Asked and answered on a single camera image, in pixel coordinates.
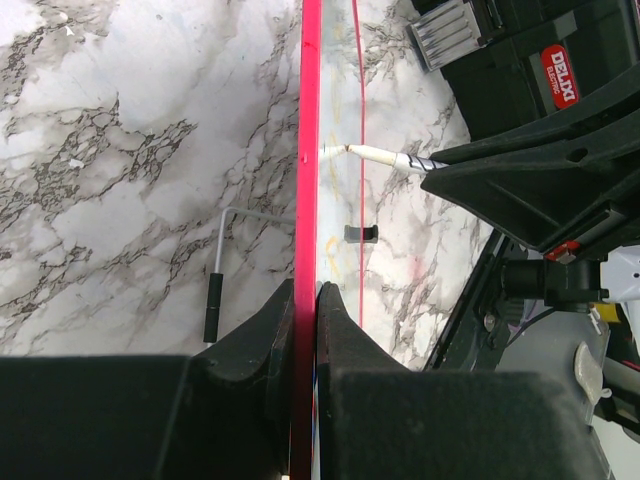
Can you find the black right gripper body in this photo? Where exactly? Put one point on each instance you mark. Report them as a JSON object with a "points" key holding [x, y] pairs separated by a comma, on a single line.
{"points": [[598, 233]]}

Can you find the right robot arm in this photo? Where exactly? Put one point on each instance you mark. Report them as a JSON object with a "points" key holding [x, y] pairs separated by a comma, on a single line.
{"points": [[562, 286]]}

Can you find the black plastic toolbox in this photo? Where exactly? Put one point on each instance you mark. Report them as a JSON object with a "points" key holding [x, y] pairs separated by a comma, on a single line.
{"points": [[510, 63]]}

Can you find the pink framed whiteboard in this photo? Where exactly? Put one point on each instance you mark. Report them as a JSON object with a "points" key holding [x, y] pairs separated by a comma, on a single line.
{"points": [[330, 214]]}

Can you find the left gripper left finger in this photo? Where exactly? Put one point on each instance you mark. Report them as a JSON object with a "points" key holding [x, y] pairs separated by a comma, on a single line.
{"points": [[140, 415]]}

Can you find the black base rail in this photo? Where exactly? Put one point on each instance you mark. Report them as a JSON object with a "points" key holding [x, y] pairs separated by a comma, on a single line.
{"points": [[478, 329]]}

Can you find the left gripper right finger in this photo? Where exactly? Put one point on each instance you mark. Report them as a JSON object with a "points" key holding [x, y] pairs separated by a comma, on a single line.
{"points": [[380, 420]]}

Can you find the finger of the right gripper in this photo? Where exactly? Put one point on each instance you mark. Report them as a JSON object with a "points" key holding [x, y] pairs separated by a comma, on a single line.
{"points": [[535, 182]]}

